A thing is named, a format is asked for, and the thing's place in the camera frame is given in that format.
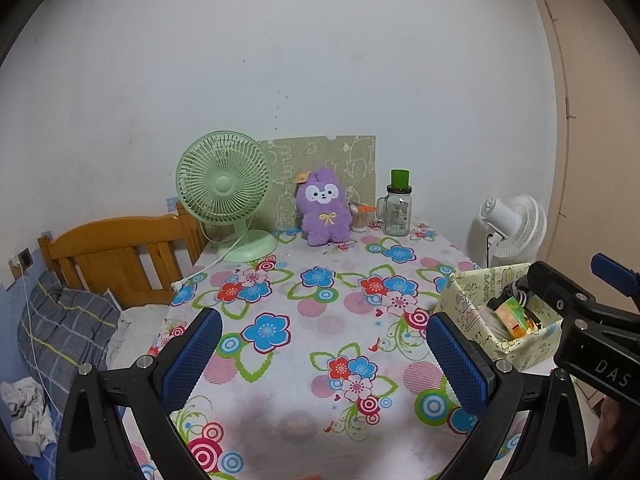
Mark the yellow printed box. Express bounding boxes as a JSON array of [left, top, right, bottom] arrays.
[[433, 261, 568, 372]]

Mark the green printed board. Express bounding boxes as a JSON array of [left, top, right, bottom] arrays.
[[257, 135, 376, 233]]

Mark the beige door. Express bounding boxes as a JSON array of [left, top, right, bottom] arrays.
[[528, 0, 640, 321]]

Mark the white charging cable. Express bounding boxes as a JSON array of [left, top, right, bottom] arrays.
[[20, 265, 46, 391]]

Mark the purple plush toy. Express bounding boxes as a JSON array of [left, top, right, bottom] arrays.
[[294, 170, 352, 247]]

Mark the glass jar green lid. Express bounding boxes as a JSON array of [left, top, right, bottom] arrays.
[[372, 170, 414, 237]]

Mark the floral tablecloth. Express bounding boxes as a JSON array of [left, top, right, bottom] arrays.
[[107, 222, 601, 480]]

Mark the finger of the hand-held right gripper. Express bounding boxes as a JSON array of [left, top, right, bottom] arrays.
[[527, 260, 599, 322], [590, 253, 640, 306]]

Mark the person's right hand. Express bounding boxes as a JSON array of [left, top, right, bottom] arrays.
[[594, 396, 627, 462]]

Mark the blue bed sheet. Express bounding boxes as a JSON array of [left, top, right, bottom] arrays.
[[0, 260, 126, 480]]

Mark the wooden bed headboard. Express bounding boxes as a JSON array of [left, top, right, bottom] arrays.
[[37, 201, 208, 308]]

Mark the white bed cloth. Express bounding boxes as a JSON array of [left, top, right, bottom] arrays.
[[107, 305, 171, 361]]

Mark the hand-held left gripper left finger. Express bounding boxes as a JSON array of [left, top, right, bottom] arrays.
[[55, 307, 224, 480]]

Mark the white fan cord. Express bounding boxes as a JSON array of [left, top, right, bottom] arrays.
[[171, 225, 241, 293]]

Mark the small jar orange lid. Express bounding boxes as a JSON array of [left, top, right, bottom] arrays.
[[349, 201, 377, 233]]

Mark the green desk fan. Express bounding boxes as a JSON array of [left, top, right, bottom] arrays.
[[175, 131, 278, 263]]

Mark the grey plaid pillow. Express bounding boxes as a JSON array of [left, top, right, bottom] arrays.
[[17, 270, 123, 391]]

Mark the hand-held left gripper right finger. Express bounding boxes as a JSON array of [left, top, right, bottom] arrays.
[[426, 311, 589, 480]]

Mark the white standing fan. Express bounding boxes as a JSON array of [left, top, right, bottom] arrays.
[[466, 195, 548, 268]]

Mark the crumpled white cloth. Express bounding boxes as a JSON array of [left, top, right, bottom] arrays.
[[0, 377, 56, 458]]

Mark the yellow snack packet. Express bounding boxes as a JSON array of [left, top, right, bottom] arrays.
[[494, 296, 540, 339]]

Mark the black plastic bag bundle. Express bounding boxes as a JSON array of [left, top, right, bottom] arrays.
[[487, 282, 528, 311]]

